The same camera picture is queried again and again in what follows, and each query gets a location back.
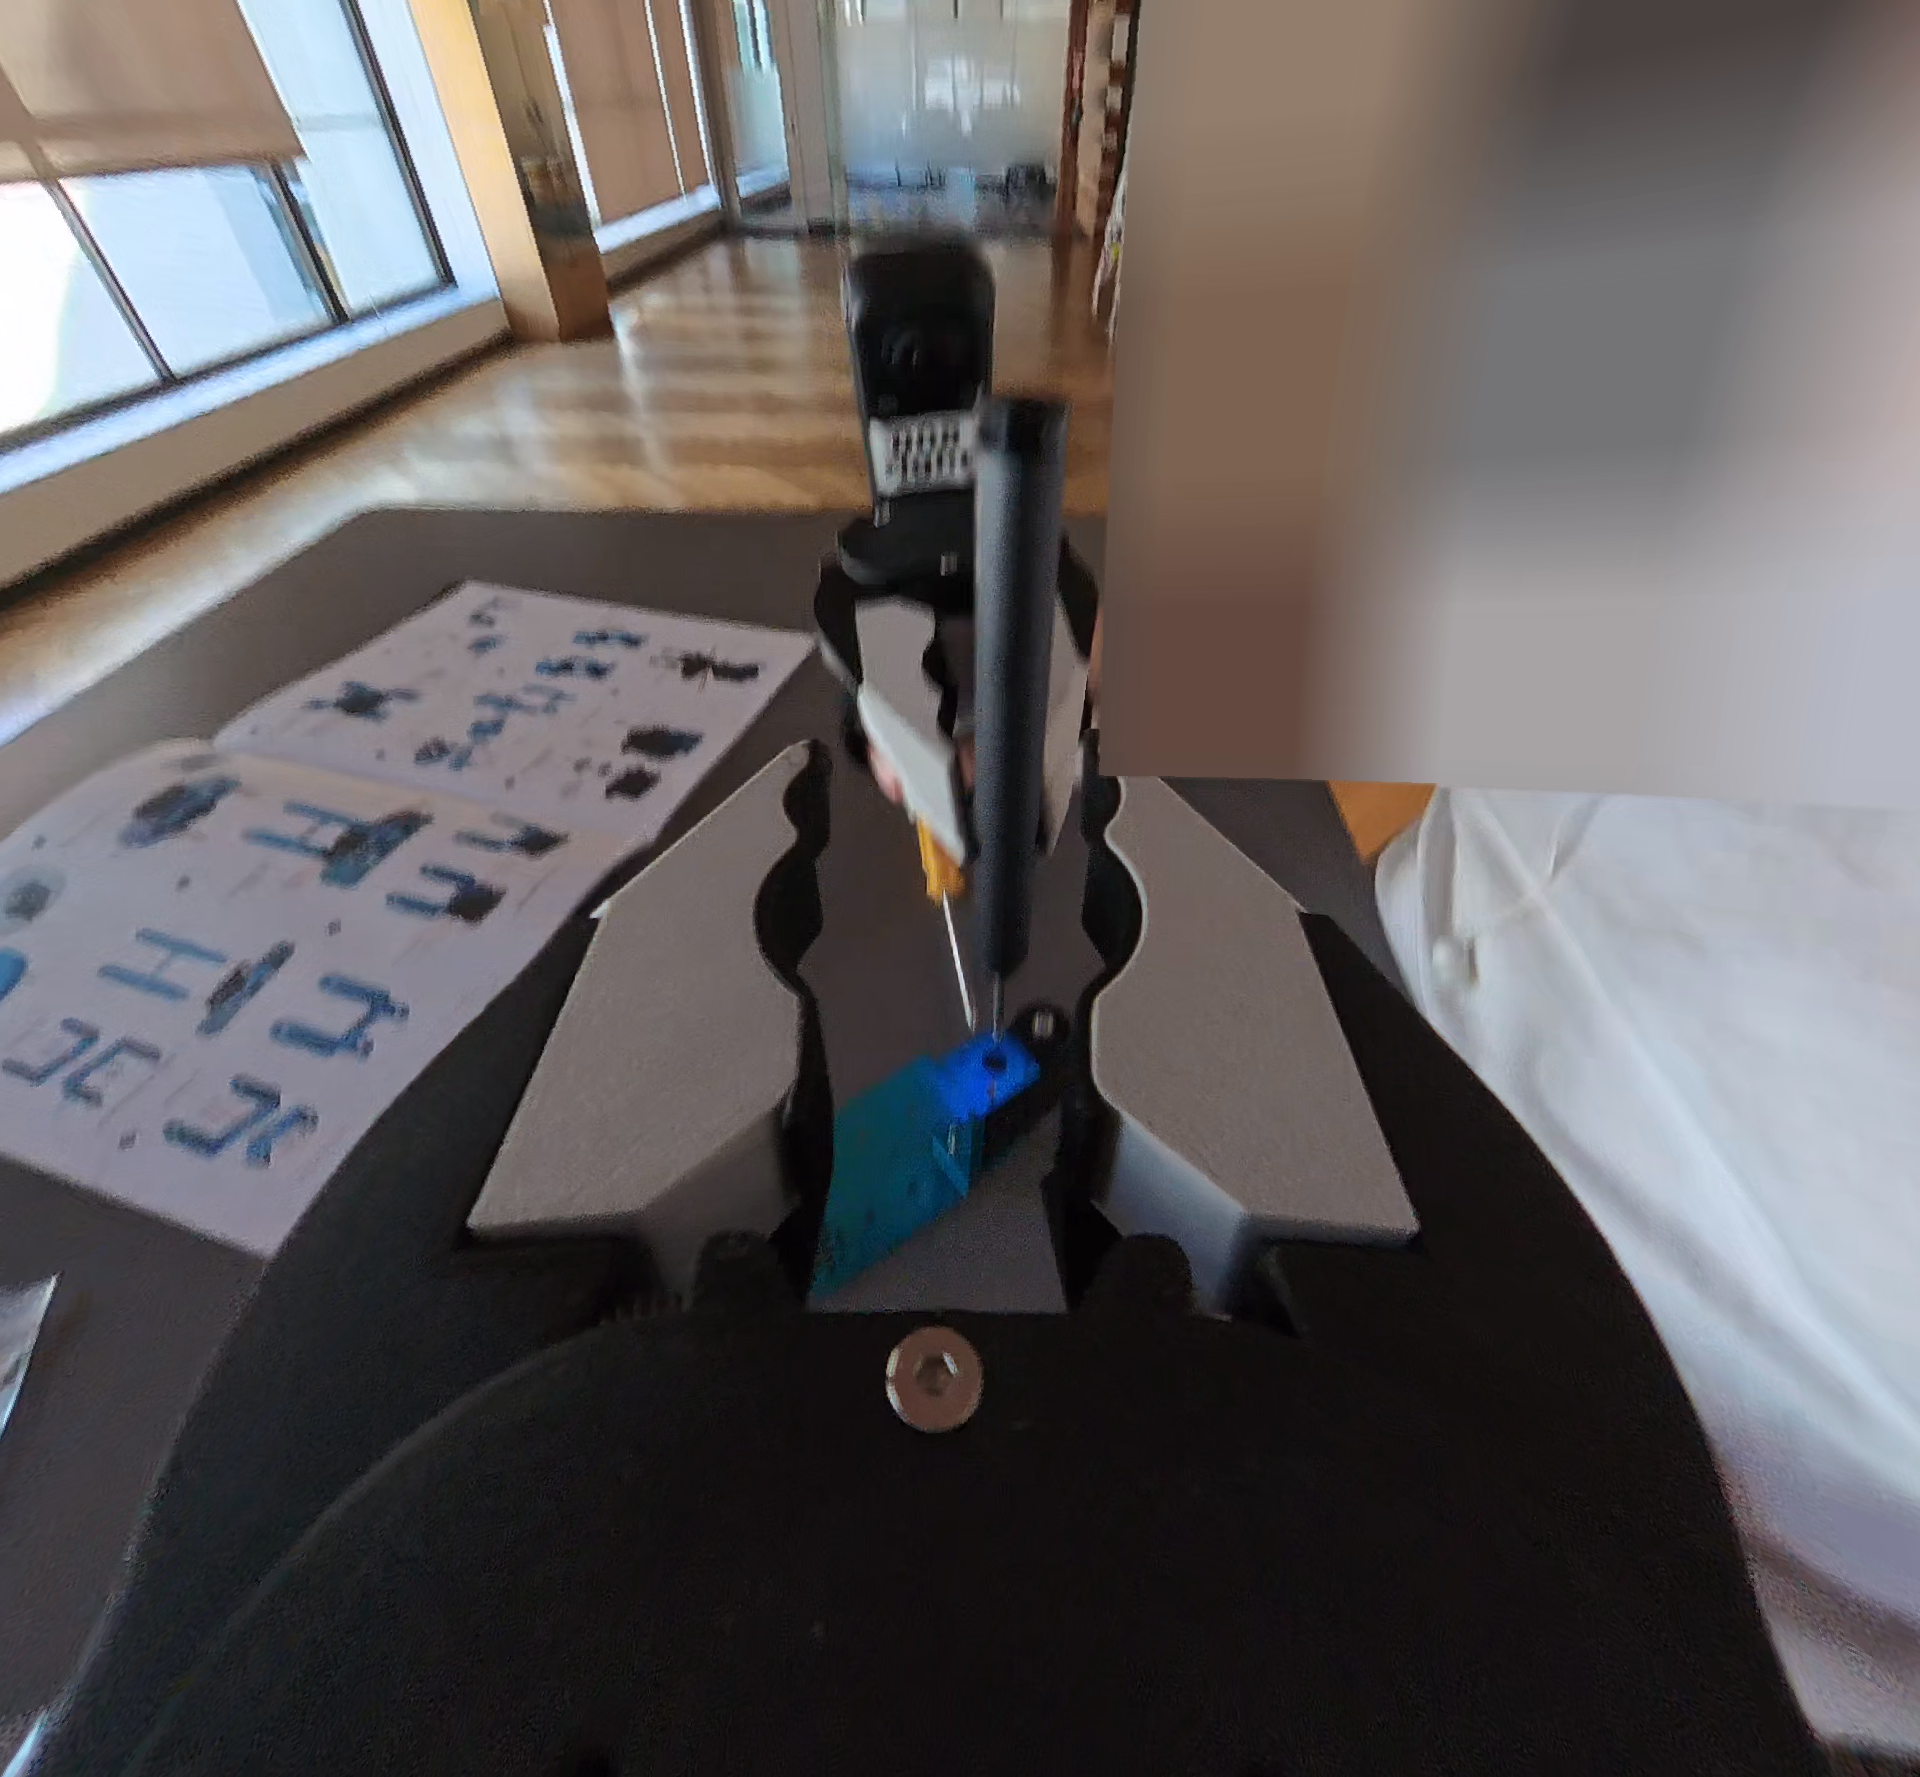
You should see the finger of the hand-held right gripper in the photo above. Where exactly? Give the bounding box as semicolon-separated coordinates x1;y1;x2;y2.
1037;545;1103;844
850;596;979;866

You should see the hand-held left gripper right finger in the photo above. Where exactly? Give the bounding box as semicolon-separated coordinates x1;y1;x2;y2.
1076;771;1420;1317

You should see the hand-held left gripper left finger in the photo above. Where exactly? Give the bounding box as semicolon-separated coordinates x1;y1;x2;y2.
465;738;835;1283

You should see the black electric screwdriver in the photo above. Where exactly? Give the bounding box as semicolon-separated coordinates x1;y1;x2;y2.
960;392;1071;1012

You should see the blue metal bracket with servo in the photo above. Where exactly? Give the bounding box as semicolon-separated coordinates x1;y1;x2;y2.
815;999;1078;1302

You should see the dark grey desk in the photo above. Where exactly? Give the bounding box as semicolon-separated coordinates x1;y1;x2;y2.
0;505;1417;1777

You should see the glass partition door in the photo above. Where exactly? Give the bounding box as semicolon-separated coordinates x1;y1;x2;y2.
815;0;1076;234

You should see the open instruction booklet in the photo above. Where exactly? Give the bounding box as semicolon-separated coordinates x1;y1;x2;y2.
0;580;819;1256

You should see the clear bag of nuts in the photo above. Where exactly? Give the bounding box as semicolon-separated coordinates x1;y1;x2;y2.
0;1272;61;1437

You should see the large window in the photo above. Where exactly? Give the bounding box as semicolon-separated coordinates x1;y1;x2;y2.
0;0;504;450

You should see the beige roller blind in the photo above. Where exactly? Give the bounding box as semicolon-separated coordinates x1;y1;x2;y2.
0;0;354;179

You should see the yellow handled screwdriver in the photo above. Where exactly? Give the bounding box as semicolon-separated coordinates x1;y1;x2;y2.
915;817;984;1036

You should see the white wired earbud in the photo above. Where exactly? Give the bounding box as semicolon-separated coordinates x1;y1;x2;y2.
1415;848;1562;997

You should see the wooden wall shelf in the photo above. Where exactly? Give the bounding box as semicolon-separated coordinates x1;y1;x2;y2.
1091;0;1147;342

